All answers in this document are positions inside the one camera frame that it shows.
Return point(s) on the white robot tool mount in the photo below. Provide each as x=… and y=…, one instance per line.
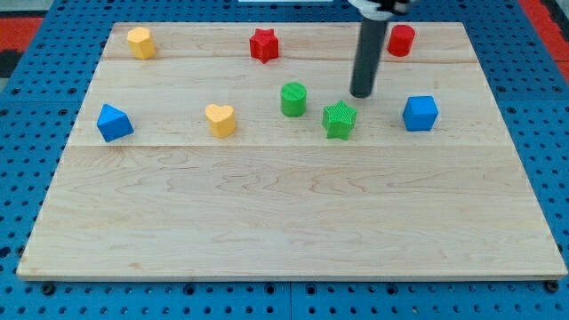
x=381, y=9

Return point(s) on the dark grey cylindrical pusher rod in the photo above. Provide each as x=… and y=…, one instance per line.
x=368, y=54

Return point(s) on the yellow heart block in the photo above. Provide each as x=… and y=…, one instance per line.
x=221, y=119

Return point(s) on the red cylinder block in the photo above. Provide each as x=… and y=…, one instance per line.
x=401, y=40

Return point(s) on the green star block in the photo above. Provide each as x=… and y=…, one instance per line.
x=339, y=120

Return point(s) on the blue cube block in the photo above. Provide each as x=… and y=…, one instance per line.
x=420, y=113

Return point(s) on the green cylinder block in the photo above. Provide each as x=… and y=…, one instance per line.
x=293, y=99

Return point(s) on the red star block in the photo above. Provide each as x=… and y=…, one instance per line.
x=264, y=45

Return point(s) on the light wooden board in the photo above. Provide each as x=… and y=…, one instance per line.
x=276, y=200

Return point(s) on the yellow hexagon block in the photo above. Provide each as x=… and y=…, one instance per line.
x=141, y=43

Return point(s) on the blue triangular prism block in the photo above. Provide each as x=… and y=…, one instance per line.
x=113, y=123

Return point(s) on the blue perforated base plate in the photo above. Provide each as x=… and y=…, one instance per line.
x=41, y=100

